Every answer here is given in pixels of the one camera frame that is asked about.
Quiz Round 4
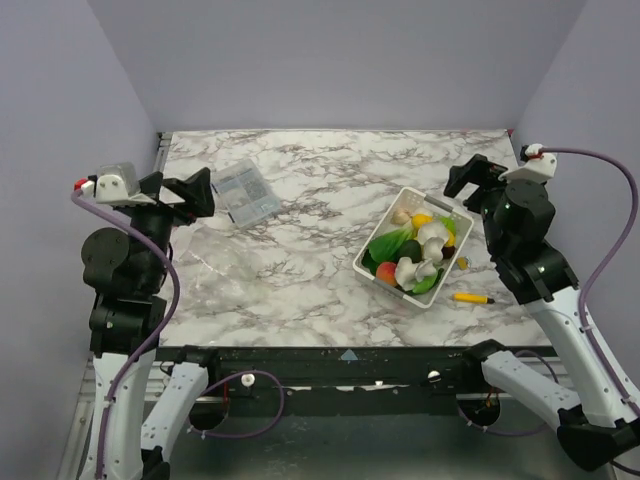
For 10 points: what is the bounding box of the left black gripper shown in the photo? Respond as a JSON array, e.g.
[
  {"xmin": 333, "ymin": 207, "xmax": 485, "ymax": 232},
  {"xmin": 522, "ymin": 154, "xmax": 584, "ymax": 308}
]
[{"xmin": 126, "ymin": 165, "xmax": 216, "ymax": 287}]

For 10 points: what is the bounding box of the white plastic basket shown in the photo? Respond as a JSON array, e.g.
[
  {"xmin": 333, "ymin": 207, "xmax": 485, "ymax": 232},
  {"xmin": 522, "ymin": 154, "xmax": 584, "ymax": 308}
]
[{"xmin": 352, "ymin": 187, "xmax": 474, "ymax": 311}]

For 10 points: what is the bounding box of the orange toy peach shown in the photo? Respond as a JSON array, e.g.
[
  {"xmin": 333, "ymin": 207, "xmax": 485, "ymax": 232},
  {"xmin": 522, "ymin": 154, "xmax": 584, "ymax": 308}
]
[{"xmin": 375, "ymin": 262, "xmax": 398, "ymax": 288}]

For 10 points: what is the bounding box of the clear zip top bag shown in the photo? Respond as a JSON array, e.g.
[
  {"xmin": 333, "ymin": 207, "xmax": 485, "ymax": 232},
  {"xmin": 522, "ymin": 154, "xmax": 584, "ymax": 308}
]
[{"xmin": 174, "ymin": 225, "xmax": 268, "ymax": 302}]

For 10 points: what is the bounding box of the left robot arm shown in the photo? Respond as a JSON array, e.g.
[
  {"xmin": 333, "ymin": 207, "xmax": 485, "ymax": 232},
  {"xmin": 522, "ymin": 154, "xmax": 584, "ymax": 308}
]
[{"xmin": 71, "ymin": 163, "xmax": 222, "ymax": 479}]

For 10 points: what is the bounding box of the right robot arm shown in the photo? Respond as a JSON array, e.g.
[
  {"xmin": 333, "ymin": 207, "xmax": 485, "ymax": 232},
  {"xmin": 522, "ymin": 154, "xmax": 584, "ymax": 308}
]
[{"xmin": 444, "ymin": 152, "xmax": 639, "ymax": 471}]

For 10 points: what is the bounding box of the yellow toy pepper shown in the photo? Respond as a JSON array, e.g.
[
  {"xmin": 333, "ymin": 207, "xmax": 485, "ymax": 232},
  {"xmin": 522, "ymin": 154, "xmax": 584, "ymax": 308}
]
[{"xmin": 411, "ymin": 213, "xmax": 433, "ymax": 230}]

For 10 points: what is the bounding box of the beige toy garlic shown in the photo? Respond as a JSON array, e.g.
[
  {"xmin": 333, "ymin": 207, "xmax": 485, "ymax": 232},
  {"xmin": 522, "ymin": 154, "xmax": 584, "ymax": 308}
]
[{"xmin": 391, "ymin": 208, "xmax": 412, "ymax": 226}]

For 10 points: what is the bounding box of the small binder clip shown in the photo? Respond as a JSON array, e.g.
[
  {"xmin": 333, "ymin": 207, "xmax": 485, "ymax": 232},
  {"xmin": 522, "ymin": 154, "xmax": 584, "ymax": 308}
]
[{"xmin": 456, "ymin": 257, "xmax": 472, "ymax": 270}]

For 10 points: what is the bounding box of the dark toy avocado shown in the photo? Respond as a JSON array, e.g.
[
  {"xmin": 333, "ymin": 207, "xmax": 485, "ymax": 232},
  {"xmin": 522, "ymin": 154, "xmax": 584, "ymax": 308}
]
[{"xmin": 396, "ymin": 239, "xmax": 423, "ymax": 263}]

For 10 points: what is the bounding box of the green toy bok choy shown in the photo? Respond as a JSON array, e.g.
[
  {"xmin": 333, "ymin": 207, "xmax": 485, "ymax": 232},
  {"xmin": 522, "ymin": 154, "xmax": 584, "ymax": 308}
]
[{"xmin": 368, "ymin": 226, "xmax": 414, "ymax": 263}]

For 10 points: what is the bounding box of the green toy pea pod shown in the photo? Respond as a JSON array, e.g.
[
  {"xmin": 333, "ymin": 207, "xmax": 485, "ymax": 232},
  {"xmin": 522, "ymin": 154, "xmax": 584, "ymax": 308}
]
[{"xmin": 411, "ymin": 268, "xmax": 444, "ymax": 295}]

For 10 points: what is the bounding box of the yellow marker pen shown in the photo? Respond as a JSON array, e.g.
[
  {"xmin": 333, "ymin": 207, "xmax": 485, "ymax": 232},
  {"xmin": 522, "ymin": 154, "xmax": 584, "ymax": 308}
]
[{"xmin": 452, "ymin": 293, "xmax": 495, "ymax": 305}]

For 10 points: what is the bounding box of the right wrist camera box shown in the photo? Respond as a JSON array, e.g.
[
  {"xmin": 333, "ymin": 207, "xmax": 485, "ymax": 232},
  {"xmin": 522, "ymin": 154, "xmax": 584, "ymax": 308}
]
[{"xmin": 498, "ymin": 144, "xmax": 557, "ymax": 184}]

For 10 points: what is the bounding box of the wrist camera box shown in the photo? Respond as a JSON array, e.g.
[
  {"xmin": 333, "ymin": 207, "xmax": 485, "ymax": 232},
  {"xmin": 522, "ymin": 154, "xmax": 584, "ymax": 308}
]
[
  {"xmin": 74, "ymin": 162, "xmax": 155, "ymax": 206},
  {"xmin": 498, "ymin": 144, "xmax": 557, "ymax": 184}
]

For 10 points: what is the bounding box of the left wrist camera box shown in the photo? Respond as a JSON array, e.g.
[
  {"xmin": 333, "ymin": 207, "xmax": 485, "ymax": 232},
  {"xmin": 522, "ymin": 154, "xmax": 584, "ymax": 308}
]
[{"xmin": 74, "ymin": 162, "xmax": 155, "ymax": 206}]

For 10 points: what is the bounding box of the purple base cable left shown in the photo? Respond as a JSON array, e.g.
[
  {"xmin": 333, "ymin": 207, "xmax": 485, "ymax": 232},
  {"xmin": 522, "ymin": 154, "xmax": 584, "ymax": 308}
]
[{"xmin": 187, "ymin": 369, "xmax": 286, "ymax": 441}]

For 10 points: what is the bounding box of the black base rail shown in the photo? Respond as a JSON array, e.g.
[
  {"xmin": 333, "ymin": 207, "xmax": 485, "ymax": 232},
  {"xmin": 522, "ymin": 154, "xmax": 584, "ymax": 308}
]
[{"xmin": 154, "ymin": 344, "xmax": 561, "ymax": 419}]

